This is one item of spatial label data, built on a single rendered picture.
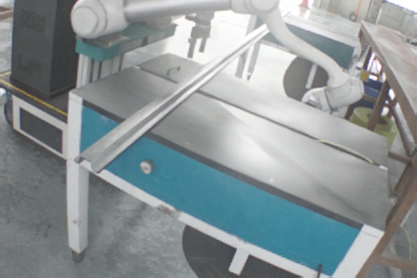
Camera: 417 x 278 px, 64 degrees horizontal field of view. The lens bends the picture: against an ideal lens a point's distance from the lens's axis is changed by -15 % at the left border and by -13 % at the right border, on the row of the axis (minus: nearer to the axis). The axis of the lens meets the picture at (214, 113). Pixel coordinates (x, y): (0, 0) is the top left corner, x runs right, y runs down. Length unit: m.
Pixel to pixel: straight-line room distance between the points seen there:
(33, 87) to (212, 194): 1.32
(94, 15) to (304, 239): 0.96
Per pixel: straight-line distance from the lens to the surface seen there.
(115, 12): 1.34
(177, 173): 0.95
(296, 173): 0.93
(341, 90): 1.60
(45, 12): 1.85
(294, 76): 3.19
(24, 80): 2.07
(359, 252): 0.92
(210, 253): 1.34
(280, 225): 0.91
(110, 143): 0.82
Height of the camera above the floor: 1.20
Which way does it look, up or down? 25 degrees down
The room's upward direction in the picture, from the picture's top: 14 degrees clockwise
